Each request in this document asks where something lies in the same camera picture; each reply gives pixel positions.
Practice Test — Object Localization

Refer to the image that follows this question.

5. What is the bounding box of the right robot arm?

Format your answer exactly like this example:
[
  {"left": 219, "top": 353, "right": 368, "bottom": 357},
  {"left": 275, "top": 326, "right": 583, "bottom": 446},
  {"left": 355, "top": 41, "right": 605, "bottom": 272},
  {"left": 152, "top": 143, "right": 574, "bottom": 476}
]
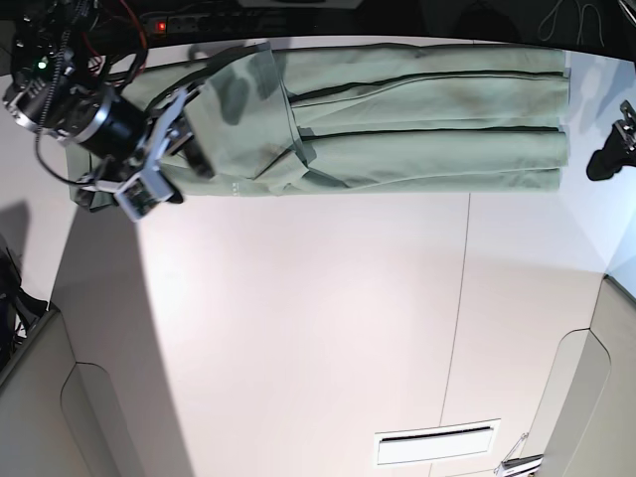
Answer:
[{"left": 3, "top": 1, "right": 214, "bottom": 203}]

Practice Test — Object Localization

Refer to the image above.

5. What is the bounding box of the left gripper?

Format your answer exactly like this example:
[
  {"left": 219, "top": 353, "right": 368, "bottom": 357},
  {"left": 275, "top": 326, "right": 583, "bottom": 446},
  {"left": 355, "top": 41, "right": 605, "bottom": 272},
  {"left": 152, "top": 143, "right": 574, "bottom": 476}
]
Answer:
[{"left": 586, "top": 100, "right": 635, "bottom": 182}]

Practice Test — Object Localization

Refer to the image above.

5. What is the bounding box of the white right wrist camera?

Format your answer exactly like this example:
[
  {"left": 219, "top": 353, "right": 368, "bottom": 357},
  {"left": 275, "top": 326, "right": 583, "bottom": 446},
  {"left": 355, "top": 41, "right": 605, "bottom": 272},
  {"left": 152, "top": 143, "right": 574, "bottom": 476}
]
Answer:
[{"left": 114, "top": 170, "right": 184, "bottom": 223}]

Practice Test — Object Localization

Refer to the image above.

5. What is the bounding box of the beige right chair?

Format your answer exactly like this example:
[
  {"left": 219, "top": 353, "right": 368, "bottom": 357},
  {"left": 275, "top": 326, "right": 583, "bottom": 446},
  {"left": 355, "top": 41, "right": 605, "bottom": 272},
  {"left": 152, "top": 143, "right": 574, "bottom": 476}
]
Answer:
[{"left": 522, "top": 276, "right": 635, "bottom": 476}]

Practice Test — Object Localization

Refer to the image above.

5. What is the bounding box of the green T-shirt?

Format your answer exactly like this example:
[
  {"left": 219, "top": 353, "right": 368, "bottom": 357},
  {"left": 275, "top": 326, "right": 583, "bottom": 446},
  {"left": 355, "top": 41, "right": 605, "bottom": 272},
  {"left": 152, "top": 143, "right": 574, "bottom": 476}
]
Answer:
[{"left": 67, "top": 42, "right": 570, "bottom": 213}]

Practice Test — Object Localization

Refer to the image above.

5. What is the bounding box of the white power strip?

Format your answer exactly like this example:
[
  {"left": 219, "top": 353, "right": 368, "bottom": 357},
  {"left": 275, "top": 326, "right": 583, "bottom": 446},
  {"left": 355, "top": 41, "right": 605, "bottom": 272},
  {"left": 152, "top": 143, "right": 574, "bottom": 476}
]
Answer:
[{"left": 142, "top": 14, "right": 285, "bottom": 36}]

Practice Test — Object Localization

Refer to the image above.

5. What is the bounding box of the beige left chair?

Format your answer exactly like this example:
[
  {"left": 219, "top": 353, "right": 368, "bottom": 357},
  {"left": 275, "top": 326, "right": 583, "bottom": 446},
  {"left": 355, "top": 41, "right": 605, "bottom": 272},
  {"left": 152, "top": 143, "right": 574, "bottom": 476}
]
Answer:
[{"left": 1, "top": 311, "right": 122, "bottom": 476}]

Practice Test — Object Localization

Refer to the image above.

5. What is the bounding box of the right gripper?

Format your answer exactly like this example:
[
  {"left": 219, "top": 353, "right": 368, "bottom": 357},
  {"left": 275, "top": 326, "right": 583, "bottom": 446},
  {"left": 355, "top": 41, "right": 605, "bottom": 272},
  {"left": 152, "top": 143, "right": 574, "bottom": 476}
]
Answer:
[{"left": 77, "top": 86, "right": 215, "bottom": 197}]

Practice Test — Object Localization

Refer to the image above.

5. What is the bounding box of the beige chair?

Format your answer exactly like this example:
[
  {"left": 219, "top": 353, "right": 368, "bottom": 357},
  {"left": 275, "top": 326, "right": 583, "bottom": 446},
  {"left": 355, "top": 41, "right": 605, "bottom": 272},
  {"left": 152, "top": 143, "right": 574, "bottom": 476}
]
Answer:
[
  {"left": 522, "top": 276, "right": 635, "bottom": 476},
  {"left": 1, "top": 311, "right": 122, "bottom": 476}
]

